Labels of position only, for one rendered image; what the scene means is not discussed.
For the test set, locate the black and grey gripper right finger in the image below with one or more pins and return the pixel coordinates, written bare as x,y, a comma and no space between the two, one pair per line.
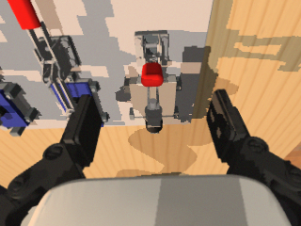
249,156

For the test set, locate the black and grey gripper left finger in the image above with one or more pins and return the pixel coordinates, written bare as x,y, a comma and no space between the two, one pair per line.
77,146

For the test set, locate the grey toggle clamp with red handle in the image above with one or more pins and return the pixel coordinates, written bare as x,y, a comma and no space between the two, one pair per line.
2,113

